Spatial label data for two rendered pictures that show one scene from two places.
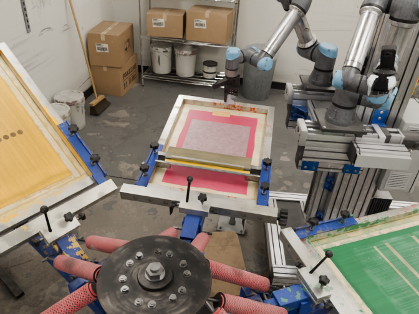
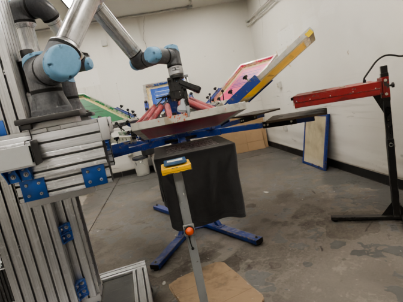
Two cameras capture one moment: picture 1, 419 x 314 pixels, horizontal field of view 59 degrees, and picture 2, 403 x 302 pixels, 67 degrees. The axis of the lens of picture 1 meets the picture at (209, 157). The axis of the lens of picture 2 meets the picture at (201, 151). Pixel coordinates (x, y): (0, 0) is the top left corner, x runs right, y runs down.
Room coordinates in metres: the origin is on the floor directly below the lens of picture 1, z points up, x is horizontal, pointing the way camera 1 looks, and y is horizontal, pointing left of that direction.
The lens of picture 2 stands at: (3.52, -0.42, 1.20)
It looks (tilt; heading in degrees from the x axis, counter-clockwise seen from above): 9 degrees down; 166
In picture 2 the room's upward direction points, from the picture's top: 11 degrees counter-clockwise
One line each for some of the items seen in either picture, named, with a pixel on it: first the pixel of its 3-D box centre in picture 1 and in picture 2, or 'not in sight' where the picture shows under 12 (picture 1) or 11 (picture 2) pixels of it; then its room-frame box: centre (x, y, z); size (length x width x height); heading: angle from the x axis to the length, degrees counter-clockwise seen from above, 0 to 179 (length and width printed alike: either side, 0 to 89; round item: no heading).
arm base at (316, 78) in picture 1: (322, 74); (50, 102); (2.20, -0.66, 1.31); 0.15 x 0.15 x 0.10
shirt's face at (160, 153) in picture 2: not in sight; (190, 145); (1.73, -0.03, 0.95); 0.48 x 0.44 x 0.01; 172
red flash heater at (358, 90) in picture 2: not in sight; (336, 93); (1.50, 1.24, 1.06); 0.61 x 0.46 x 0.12; 52
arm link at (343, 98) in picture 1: (349, 89); (63, 85); (1.70, -0.66, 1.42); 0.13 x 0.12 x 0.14; 65
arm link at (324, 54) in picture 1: (325, 55); (42, 72); (2.21, -0.65, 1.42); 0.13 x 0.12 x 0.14; 34
